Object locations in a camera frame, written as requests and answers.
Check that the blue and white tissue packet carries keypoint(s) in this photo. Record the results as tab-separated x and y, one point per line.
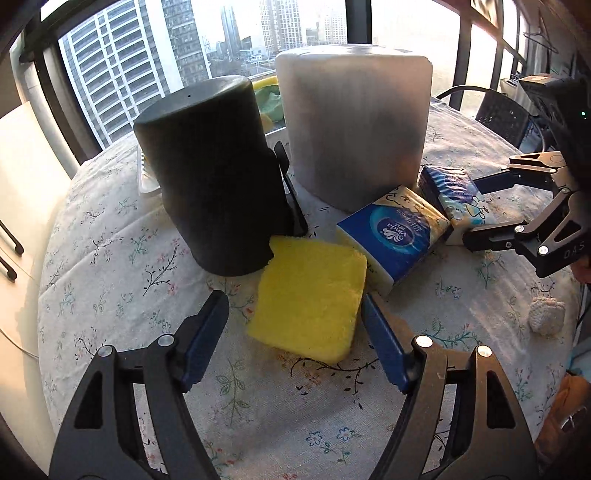
450	189

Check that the black window frame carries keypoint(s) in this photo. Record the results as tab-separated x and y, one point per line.
359	21

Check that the white paper roll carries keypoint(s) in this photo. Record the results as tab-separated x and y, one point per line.
355	129

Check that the black mesh chair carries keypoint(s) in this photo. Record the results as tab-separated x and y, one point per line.
501	115

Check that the white cabinet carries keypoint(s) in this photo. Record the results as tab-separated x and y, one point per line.
27	161

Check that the white knitted band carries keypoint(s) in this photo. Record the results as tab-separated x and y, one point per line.
547	316

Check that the white plastic tray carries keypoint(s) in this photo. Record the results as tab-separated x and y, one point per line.
147	180

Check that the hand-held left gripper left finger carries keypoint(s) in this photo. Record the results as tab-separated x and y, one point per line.
205	341

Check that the blue and yellow tissue packet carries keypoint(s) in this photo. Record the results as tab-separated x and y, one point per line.
392	235

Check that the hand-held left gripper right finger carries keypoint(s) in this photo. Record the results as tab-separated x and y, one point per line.
385	346

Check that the black cylindrical container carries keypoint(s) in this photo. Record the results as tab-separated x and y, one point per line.
203	175

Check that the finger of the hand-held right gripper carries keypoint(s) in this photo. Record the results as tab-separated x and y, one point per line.
531	164
494	239

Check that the floral tablecloth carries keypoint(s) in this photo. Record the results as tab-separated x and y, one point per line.
115	258

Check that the green cloth scrunchie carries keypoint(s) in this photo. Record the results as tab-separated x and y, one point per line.
270	104

